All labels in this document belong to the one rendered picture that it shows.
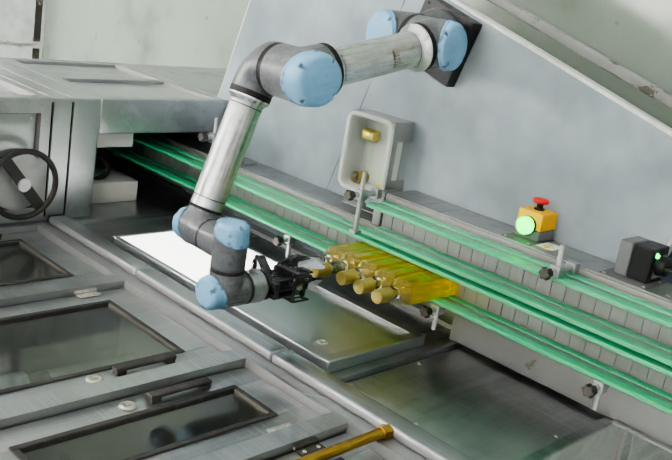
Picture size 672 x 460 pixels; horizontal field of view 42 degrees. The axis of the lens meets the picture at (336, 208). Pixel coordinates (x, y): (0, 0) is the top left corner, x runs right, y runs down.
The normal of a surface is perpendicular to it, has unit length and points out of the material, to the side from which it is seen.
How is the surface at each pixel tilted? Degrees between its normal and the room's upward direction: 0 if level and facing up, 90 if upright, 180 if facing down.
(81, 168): 90
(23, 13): 90
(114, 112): 90
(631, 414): 0
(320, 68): 80
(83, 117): 90
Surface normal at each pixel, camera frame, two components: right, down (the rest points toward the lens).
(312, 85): 0.56, 0.32
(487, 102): -0.70, 0.07
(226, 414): 0.16, -0.95
